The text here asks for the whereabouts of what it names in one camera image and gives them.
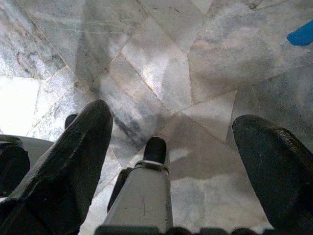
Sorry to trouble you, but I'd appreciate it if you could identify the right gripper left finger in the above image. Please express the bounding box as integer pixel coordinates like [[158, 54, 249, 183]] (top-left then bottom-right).
[[0, 99, 113, 235]]

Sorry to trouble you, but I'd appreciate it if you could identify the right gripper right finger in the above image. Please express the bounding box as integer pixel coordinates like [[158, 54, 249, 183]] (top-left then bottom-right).
[[231, 114, 313, 235]]

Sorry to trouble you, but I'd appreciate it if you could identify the robot left leg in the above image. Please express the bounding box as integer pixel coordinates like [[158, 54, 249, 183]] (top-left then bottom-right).
[[0, 114, 79, 198]]

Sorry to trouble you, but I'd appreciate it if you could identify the robot leg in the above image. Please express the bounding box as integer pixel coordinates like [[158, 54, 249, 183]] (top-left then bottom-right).
[[0, 114, 79, 198], [94, 136, 173, 235]]

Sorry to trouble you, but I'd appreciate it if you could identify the robot right leg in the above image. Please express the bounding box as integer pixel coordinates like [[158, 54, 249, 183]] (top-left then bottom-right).
[[94, 136, 173, 235]]

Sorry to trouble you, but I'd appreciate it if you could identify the blue shirt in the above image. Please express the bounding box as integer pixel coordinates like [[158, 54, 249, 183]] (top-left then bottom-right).
[[286, 20, 313, 47]]

